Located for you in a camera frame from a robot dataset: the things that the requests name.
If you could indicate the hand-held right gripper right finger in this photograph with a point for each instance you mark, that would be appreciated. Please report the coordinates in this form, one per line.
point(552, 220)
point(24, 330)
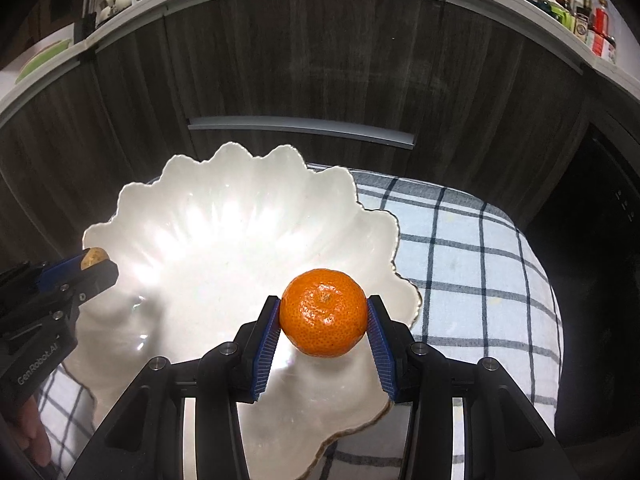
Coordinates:
point(382, 360)

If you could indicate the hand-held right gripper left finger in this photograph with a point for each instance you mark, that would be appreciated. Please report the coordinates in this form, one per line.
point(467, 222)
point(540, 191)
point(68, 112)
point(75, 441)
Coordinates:
point(267, 350)

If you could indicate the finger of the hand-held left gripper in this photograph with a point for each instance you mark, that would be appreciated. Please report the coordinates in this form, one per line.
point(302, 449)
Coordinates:
point(97, 280)
point(62, 266)

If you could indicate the tan longan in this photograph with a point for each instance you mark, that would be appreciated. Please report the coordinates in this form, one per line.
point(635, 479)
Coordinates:
point(95, 256)

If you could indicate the mandarin orange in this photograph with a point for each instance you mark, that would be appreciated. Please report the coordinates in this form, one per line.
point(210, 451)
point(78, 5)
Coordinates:
point(322, 312)

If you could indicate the white scalloped bowl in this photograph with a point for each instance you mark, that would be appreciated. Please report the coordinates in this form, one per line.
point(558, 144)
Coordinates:
point(210, 240)

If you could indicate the person's left hand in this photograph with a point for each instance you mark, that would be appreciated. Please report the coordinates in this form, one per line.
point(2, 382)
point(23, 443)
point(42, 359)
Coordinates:
point(30, 430)

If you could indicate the blue checked white cloth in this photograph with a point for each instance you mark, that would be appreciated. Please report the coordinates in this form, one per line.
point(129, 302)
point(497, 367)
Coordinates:
point(475, 270)

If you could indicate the green plate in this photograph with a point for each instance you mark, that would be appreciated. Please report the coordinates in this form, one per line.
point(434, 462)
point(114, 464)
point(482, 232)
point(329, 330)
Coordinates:
point(42, 60)

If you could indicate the black built-in appliance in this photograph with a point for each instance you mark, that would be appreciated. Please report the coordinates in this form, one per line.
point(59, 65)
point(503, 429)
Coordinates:
point(590, 260)

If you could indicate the black knife block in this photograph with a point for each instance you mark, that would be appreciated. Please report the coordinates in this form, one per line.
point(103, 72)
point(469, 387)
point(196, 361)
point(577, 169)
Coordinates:
point(86, 12)

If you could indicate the dark wooden kitchen cabinet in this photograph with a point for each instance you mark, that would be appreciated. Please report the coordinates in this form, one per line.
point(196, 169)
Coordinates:
point(300, 60)

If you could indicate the green plastic jug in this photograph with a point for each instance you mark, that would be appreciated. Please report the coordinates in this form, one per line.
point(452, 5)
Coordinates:
point(557, 14)

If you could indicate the dark sauce bottle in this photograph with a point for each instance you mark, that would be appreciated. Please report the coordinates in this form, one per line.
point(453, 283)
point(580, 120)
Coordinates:
point(581, 20)

